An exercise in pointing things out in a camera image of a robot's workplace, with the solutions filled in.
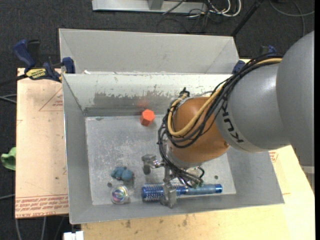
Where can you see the brown cardboard board, red print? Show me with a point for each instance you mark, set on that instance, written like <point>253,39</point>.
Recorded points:
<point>40,144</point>

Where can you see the blue toy animal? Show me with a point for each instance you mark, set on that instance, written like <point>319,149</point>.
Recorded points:
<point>122,173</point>

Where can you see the blue round hairbrush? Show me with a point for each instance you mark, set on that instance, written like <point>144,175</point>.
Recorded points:
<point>152,192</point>

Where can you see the clear iridescent ball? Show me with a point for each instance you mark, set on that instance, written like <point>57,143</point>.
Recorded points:
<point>119,194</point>

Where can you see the orange hexagonal block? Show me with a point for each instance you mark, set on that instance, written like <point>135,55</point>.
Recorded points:
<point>147,117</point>

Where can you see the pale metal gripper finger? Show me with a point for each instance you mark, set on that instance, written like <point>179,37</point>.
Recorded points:
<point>170,196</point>
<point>148,160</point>

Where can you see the grey metal bin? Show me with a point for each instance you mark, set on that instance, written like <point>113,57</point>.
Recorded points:
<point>120,144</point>

